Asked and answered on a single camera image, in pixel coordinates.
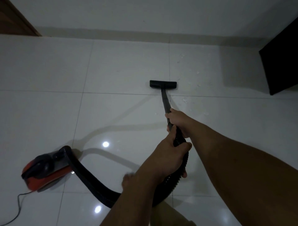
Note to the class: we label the person's left hand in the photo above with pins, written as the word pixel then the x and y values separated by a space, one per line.
pixel 160 158

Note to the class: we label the person's right hand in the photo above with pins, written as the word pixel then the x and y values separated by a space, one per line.
pixel 182 121

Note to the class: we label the person's left fingers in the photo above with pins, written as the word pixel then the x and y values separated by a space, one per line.
pixel 184 145

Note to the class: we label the person's right fingers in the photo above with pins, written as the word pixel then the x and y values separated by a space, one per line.
pixel 170 116

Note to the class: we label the black vacuum wand with nozzle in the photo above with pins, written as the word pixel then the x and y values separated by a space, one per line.
pixel 165 102

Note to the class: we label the person's right forearm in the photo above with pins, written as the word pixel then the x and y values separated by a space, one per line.
pixel 244 177

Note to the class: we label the person's left forearm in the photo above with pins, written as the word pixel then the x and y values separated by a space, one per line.
pixel 135 200

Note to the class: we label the person's bare foot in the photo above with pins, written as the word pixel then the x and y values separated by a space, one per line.
pixel 129 180

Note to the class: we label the person's leg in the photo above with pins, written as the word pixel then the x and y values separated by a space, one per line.
pixel 172 215

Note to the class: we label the black furniture piece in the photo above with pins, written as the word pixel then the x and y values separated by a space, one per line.
pixel 281 62

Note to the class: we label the red and black vacuum cleaner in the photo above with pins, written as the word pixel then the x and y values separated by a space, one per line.
pixel 42 170

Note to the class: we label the brown wooden door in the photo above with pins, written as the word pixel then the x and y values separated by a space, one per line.
pixel 14 18

